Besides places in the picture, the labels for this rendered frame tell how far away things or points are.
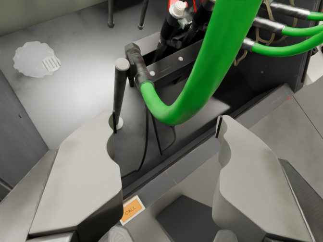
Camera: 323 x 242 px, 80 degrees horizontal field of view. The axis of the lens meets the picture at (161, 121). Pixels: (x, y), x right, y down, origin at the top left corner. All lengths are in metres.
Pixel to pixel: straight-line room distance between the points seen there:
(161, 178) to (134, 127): 0.18
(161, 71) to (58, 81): 0.28
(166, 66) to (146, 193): 0.27
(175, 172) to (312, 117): 1.96
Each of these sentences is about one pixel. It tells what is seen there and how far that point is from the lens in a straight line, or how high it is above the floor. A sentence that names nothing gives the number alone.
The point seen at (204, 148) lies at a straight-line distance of 0.46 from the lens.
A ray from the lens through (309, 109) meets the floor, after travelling 2.29.
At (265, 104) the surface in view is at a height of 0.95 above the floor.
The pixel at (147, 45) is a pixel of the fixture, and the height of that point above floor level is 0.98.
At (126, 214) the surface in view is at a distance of 0.41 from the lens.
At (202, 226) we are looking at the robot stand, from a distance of 1.00.
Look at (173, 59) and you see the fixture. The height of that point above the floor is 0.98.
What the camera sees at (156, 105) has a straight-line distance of 0.16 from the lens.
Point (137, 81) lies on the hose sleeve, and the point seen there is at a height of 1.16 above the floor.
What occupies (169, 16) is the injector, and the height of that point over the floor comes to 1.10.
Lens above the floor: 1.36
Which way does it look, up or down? 71 degrees down
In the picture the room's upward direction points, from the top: 50 degrees clockwise
